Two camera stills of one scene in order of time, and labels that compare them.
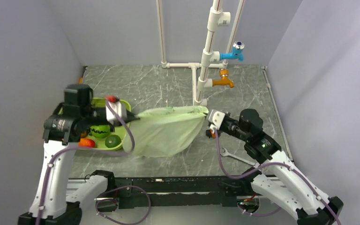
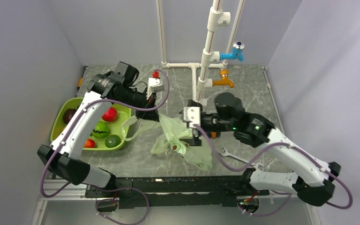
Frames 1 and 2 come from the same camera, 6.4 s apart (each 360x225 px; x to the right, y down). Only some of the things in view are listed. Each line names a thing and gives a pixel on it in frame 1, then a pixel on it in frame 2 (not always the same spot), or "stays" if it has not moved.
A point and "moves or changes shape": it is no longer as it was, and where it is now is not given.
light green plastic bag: [164, 132] moves or changes shape
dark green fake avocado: [112, 140] stays
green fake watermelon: [100, 131] stays
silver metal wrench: [226, 153] stays
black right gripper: [228, 113] → [195, 140]
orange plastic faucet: [224, 80] stays
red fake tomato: [86, 143] stays
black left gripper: [131, 117] → [152, 115]
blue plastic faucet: [237, 52] stays
